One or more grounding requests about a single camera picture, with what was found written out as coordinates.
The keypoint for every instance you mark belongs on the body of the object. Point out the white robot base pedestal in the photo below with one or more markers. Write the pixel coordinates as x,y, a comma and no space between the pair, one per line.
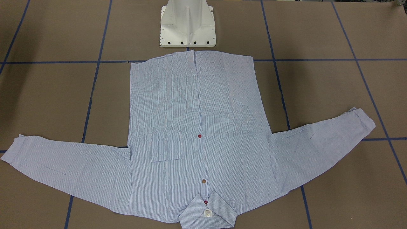
187,23

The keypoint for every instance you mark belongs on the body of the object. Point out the blue striped button shirt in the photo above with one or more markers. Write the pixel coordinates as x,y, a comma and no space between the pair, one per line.
200,150

